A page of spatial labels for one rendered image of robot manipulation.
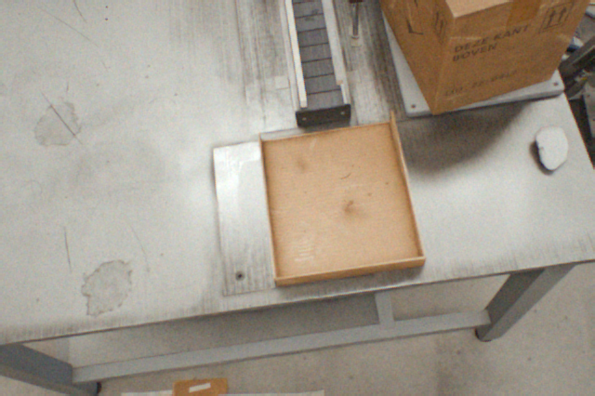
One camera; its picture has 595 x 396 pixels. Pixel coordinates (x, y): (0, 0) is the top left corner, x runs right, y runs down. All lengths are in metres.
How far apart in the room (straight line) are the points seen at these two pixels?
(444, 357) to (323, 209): 0.90
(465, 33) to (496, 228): 0.34
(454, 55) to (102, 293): 0.73
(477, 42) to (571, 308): 1.14
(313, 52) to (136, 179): 0.43
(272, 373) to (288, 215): 0.86
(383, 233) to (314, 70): 0.35
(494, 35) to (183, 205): 0.62
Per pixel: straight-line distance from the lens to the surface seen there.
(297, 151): 1.16
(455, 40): 1.01
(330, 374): 1.86
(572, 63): 1.84
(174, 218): 1.14
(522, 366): 1.93
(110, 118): 1.30
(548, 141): 1.18
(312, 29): 1.27
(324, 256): 1.06
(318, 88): 1.18
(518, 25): 1.07
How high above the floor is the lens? 1.84
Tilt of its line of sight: 65 degrees down
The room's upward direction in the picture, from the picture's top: 12 degrees counter-clockwise
